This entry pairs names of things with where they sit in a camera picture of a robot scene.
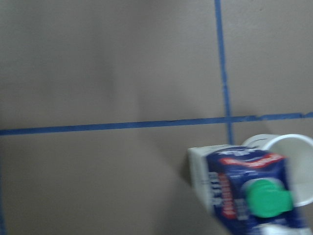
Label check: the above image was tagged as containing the front crosswise blue tape line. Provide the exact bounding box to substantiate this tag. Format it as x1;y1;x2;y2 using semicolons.
0;112;313;136

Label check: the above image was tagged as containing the center lengthwise blue tape line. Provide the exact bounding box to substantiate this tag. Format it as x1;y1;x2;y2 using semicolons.
214;0;233;144

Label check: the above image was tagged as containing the white smiley ceramic cup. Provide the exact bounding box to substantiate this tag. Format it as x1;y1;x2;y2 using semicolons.
243;134;313;207

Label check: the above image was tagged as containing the blue milk carton green cap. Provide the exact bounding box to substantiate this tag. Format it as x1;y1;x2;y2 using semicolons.
187;144;312;235

